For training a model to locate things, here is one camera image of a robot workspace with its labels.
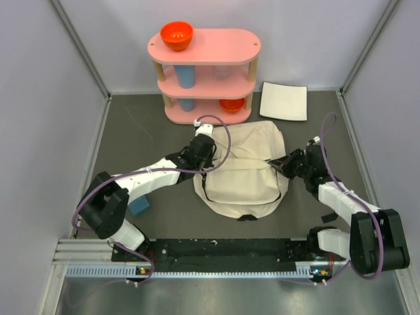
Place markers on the pink three-tier shelf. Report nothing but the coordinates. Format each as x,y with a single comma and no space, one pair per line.
236,48

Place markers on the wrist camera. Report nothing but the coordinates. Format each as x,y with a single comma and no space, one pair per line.
203,128
314,141

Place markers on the orange bowl bottom shelf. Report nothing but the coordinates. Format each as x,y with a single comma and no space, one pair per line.
232,106

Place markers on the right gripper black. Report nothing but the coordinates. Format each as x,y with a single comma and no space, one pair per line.
285,163

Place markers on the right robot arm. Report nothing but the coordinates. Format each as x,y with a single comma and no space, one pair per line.
376,241

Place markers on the beige canvas backpack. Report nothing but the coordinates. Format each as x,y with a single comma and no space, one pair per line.
244,184

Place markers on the white square plate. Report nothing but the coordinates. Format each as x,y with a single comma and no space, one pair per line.
284,102

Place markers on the teal blue small book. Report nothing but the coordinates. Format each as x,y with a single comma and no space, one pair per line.
138,206

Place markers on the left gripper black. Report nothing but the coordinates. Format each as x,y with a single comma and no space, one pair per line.
207,163

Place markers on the blue cup shelf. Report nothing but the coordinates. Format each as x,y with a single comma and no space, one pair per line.
187,105
185,75

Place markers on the blue cup bottom shelf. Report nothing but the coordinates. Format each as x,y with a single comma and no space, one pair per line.
187,105

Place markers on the orange bowl on top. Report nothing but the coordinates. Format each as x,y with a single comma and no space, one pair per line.
177,35

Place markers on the aluminium frame post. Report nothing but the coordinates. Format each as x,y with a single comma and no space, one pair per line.
390,9

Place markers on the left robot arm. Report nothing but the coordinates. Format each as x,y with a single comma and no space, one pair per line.
105,203

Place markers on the blue cup middle shelf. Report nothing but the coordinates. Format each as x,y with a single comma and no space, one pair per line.
185,75

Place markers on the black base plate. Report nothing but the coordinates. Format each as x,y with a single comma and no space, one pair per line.
229,255

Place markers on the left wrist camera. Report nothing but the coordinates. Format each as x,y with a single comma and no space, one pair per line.
203,128

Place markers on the clear glass cup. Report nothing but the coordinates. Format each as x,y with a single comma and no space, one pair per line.
221,72

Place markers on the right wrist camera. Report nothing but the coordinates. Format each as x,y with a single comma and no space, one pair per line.
314,141

